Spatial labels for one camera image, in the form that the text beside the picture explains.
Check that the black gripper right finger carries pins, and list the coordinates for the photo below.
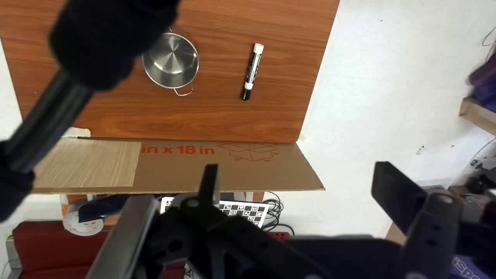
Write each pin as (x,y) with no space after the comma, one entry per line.
(396,194)

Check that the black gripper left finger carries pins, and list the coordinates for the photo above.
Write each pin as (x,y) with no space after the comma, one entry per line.
(209,183)

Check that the black marker with white cap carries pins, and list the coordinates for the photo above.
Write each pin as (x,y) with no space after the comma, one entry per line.
(251,72)

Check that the small stainless steel pot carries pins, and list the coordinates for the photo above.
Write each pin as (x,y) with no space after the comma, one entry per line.
(170,59)

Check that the brown cardboard panel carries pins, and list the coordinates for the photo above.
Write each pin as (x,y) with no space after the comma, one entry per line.
(206,165)

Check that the white plastic bucket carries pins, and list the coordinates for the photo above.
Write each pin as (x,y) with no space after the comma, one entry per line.
(82,219)

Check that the purple bag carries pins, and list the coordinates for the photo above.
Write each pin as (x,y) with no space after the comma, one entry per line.
(485,78)

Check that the red carpet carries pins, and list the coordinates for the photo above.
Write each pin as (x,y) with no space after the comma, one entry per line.
(51,250)

